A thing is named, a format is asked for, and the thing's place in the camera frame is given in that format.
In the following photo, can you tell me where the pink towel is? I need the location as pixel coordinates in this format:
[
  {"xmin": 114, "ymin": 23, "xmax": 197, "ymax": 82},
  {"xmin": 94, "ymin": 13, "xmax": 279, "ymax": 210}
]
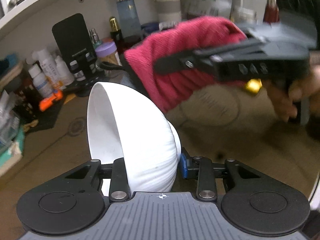
[{"xmin": 124, "ymin": 15, "xmax": 248, "ymax": 113}]

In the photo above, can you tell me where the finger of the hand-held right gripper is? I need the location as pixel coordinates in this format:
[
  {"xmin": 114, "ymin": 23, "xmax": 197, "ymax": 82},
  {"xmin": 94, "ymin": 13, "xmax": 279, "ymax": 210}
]
[
  {"xmin": 153, "ymin": 39, "xmax": 266, "ymax": 75},
  {"xmin": 236, "ymin": 21, "xmax": 263, "ymax": 39}
]

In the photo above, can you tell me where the black rubber pad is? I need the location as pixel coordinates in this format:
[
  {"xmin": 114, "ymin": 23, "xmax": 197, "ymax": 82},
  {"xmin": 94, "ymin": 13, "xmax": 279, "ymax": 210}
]
[{"xmin": 24, "ymin": 97, "xmax": 66, "ymax": 133}]

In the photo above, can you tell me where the white medicine bottle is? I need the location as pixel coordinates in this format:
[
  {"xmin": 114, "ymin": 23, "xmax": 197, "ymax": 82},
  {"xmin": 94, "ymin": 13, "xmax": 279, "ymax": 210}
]
[{"xmin": 28, "ymin": 65, "xmax": 54, "ymax": 98}]

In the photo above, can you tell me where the small yellow block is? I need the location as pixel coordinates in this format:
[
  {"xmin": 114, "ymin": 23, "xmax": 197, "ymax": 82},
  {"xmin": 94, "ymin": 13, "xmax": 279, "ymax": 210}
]
[{"xmin": 245, "ymin": 78, "xmax": 262, "ymax": 94}]

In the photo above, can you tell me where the black bottle gold cap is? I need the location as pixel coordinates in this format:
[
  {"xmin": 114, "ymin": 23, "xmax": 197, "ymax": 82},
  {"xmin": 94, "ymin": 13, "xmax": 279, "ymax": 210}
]
[{"xmin": 109, "ymin": 17, "xmax": 124, "ymax": 46}]

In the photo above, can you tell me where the black phone stand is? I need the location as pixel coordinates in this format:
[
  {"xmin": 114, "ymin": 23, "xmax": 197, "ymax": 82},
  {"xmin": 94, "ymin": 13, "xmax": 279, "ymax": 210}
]
[{"xmin": 51, "ymin": 13, "xmax": 98, "ymax": 82}]

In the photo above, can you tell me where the white grey striped jar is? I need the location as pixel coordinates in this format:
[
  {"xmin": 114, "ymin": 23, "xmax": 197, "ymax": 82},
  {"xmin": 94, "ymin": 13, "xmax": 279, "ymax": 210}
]
[{"xmin": 154, "ymin": 0, "xmax": 182, "ymax": 23}]

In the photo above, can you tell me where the person's right hand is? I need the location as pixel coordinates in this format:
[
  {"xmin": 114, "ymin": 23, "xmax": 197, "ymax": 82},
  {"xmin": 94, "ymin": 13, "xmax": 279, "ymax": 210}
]
[{"xmin": 266, "ymin": 51, "xmax": 320, "ymax": 122}]

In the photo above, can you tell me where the toothpick jar purple lid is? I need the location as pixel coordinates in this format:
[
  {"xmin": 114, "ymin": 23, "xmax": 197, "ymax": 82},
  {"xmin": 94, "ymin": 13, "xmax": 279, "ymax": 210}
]
[{"xmin": 95, "ymin": 41, "xmax": 121, "ymax": 77}]

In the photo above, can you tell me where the small white dropper bottle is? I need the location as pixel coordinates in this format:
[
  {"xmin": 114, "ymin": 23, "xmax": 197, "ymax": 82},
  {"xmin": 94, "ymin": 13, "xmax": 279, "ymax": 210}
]
[{"xmin": 54, "ymin": 55, "xmax": 75, "ymax": 87}]

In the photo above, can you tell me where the blue box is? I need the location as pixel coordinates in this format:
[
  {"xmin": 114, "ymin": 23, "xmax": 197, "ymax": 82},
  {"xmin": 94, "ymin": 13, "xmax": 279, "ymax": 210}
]
[{"xmin": 141, "ymin": 22, "xmax": 161, "ymax": 34}]

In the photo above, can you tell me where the red bottle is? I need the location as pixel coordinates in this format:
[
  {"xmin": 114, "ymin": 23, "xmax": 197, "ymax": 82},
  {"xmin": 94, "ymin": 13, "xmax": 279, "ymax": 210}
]
[{"xmin": 264, "ymin": 0, "xmax": 280, "ymax": 23}]

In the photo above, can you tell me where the orange utility knife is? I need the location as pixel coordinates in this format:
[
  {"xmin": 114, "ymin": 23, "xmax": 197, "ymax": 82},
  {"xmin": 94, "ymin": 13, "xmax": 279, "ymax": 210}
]
[{"xmin": 39, "ymin": 90, "xmax": 64, "ymax": 112}]

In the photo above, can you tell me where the blue toner bottle gold cap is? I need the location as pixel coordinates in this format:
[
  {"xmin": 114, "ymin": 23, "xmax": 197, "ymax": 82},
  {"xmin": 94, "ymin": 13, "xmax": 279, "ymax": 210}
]
[{"xmin": 115, "ymin": 0, "xmax": 142, "ymax": 39}]

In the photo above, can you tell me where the brown desk mat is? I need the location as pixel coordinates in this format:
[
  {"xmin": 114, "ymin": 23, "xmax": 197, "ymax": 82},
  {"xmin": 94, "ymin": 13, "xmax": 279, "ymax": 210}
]
[{"xmin": 0, "ymin": 75, "xmax": 320, "ymax": 205}]

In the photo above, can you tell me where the white bowl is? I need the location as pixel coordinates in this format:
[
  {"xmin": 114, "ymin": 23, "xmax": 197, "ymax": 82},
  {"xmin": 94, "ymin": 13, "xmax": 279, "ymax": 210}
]
[{"xmin": 86, "ymin": 82, "xmax": 182, "ymax": 198}]

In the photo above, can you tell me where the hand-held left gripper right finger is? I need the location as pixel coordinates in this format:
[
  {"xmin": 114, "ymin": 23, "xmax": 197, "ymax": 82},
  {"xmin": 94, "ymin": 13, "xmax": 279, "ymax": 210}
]
[{"xmin": 180, "ymin": 146, "xmax": 261, "ymax": 202}]

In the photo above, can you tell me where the white bottle black label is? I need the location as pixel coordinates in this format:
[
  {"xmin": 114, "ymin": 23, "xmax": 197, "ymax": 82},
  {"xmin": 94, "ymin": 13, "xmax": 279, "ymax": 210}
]
[{"xmin": 70, "ymin": 60, "xmax": 87, "ymax": 82}]

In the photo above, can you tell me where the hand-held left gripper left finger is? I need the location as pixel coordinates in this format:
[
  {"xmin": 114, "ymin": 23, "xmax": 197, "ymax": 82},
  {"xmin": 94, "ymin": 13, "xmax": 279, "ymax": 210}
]
[{"xmin": 64, "ymin": 157, "xmax": 131, "ymax": 202}]

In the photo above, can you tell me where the teal box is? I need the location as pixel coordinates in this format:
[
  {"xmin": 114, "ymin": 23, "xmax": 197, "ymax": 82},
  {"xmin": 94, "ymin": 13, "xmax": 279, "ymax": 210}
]
[{"xmin": 0, "ymin": 127, "xmax": 26, "ymax": 178}]

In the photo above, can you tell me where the clear plastic box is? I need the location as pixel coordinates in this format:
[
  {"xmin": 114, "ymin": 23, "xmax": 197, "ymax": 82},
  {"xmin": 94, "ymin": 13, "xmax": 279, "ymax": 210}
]
[{"xmin": 0, "ymin": 90, "xmax": 21, "ymax": 151}]

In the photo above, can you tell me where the spray bottle silver cap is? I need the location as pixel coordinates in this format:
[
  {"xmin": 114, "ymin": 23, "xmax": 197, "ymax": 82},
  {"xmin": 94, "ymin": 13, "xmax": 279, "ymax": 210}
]
[{"xmin": 89, "ymin": 28, "xmax": 101, "ymax": 49}]

